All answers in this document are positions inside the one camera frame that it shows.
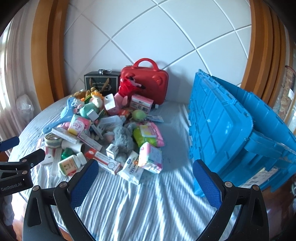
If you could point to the light pink plush toy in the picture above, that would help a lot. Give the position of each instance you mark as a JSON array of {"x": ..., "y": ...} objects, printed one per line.
[{"x": 64, "y": 125}]

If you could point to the metal hip flask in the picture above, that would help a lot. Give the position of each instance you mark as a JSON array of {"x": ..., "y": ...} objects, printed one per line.
[{"x": 104, "y": 70}]

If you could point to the green pink wet wipes pack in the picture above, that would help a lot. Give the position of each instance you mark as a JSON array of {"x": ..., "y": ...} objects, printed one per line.
[{"x": 145, "y": 136}]

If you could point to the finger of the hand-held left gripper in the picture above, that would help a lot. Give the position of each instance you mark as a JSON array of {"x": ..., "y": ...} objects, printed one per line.
[
  {"x": 32, "y": 158},
  {"x": 9, "y": 142}
]

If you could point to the pink white medicine box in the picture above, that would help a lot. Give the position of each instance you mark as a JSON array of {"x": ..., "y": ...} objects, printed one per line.
[{"x": 141, "y": 103}]

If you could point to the small white grey box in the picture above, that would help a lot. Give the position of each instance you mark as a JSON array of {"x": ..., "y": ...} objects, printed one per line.
[{"x": 93, "y": 114}]

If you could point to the wooden frame post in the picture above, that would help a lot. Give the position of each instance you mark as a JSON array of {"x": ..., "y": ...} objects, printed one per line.
[
  {"x": 46, "y": 58},
  {"x": 261, "y": 46}
]

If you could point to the green plastic bottle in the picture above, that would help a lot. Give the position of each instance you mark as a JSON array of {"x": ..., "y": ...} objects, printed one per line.
[{"x": 67, "y": 153}]

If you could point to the mint green plush toy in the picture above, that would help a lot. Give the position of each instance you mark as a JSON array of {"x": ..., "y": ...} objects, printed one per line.
[{"x": 85, "y": 110}]

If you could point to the brown plush toy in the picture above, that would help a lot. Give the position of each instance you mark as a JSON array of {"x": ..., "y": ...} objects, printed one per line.
[{"x": 79, "y": 94}]

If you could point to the red plush toy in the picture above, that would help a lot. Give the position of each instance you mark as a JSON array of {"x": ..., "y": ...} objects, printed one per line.
[{"x": 126, "y": 88}]

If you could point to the light blue plastic hand mirror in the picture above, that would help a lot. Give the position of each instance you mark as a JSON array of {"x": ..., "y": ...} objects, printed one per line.
[{"x": 66, "y": 114}]

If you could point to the white medicine bottle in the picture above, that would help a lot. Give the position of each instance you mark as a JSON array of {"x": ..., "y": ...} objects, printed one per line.
[{"x": 69, "y": 165}]

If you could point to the clear plastic floss box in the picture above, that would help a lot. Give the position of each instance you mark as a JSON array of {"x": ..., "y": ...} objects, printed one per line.
[{"x": 111, "y": 121}]

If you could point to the grey furry plush toy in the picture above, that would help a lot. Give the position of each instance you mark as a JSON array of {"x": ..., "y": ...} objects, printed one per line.
[{"x": 122, "y": 139}]

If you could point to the pink yellow pad pack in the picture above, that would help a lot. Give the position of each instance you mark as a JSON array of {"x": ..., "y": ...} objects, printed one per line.
[{"x": 77, "y": 125}]

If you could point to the patterned fabric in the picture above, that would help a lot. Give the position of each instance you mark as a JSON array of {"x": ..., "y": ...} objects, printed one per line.
[{"x": 286, "y": 97}]

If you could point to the translucent white stick pack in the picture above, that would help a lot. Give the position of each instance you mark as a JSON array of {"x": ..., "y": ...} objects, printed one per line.
[{"x": 56, "y": 162}]

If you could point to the white plastic bag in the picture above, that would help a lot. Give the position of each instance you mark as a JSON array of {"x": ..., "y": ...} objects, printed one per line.
[{"x": 24, "y": 105}]

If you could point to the black gift box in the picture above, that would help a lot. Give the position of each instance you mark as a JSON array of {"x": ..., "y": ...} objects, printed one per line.
[{"x": 101, "y": 81}]

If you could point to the small clear blister pack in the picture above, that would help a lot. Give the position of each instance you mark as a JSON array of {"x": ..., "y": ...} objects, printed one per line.
[{"x": 155, "y": 118}]

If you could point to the green ball toy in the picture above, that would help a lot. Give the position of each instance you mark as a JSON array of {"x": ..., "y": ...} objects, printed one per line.
[{"x": 138, "y": 115}]

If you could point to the orange white box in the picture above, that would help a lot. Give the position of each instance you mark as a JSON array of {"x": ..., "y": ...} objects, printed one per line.
[{"x": 123, "y": 113}]

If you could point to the pink plush pig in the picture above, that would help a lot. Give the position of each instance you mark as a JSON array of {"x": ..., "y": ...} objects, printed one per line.
[{"x": 120, "y": 98}]

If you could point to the long white purple box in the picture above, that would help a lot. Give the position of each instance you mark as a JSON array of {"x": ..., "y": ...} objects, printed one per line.
[{"x": 90, "y": 141}]

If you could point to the brown wooden furniture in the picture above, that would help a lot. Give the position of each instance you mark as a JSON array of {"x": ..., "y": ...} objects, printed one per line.
[{"x": 282, "y": 208}]

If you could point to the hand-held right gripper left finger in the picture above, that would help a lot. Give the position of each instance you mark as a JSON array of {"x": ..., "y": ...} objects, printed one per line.
[{"x": 84, "y": 183}]

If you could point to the white wet wipes pack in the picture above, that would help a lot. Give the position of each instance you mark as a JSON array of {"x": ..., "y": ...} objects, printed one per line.
[{"x": 131, "y": 169}]

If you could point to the white box with red print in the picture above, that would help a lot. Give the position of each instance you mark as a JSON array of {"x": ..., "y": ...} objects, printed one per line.
[{"x": 98, "y": 132}]

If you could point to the flat white box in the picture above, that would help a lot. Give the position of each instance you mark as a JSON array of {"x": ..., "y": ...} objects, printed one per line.
[{"x": 49, "y": 157}]

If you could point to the pink white cube box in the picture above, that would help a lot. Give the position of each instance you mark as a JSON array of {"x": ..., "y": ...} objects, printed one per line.
[{"x": 109, "y": 102}]

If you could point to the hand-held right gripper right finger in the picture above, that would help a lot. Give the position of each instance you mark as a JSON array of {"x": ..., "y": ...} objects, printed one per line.
[{"x": 208, "y": 185}]

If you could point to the yellow white plush rabbit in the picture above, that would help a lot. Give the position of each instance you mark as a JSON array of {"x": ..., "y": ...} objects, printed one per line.
[{"x": 97, "y": 98}]

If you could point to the light curtain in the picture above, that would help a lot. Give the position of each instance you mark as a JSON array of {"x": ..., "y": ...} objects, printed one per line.
[{"x": 13, "y": 81}]

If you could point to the patterned tape roll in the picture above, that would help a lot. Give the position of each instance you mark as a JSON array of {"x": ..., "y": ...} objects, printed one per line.
[{"x": 49, "y": 141}]

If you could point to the blue plastic crate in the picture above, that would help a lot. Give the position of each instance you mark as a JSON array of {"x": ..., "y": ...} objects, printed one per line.
[{"x": 219, "y": 115}]

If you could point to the white paper roll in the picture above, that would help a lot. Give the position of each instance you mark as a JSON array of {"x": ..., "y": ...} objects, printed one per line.
[{"x": 71, "y": 145}]

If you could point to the red white long box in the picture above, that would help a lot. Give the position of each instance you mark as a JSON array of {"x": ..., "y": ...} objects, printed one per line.
[{"x": 104, "y": 162}]

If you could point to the small white medicine box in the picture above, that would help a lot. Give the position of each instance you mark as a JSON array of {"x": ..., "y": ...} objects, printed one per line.
[{"x": 112, "y": 150}]

